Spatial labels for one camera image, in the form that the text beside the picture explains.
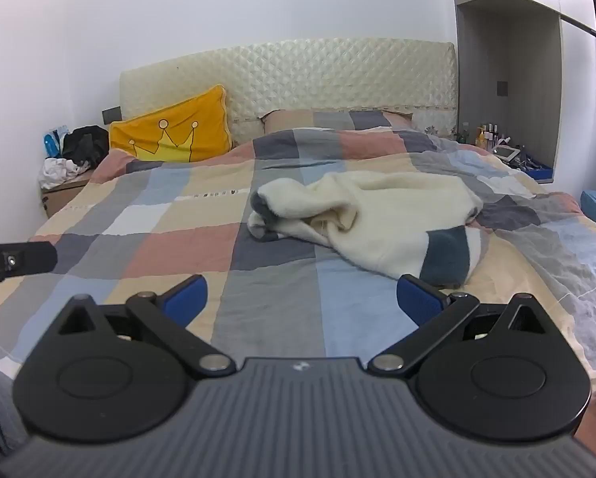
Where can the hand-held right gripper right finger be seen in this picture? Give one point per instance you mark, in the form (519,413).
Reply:
(417,301)

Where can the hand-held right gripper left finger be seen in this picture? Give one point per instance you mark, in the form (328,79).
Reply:
(188,301)

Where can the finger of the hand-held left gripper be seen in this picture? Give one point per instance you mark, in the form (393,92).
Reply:
(28,258)

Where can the cream sweater with blue stripes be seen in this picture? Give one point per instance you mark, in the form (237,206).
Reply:
(377,209)

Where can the plaid patchwork quilt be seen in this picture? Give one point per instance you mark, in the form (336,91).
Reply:
(178,244)

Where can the cardboard box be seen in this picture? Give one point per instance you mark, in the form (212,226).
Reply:
(58,199)

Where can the white crumpled cloth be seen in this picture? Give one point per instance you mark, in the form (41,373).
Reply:
(61,172)

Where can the blue bottle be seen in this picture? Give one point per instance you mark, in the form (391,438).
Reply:
(53,142)

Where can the black cloth bundle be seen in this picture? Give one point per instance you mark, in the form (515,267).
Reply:
(86,145)

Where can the white tablet device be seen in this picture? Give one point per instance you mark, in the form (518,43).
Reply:
(507,153)

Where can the blue tray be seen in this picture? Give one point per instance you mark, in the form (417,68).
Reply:
(539,172)

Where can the row of small bottles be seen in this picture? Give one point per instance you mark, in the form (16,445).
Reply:
(487,137)

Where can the yellow crown print pillow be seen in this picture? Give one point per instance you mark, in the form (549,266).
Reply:
(198,107)

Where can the plaid pillow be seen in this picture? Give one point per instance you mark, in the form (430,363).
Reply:
(327,118)

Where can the cream quilted headboard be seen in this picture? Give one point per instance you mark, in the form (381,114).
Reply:
(327,74)

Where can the grey wall switch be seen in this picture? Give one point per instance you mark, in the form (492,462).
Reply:
(111,115)

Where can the grey wall outlet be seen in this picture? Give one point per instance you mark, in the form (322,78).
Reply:
(502,87)

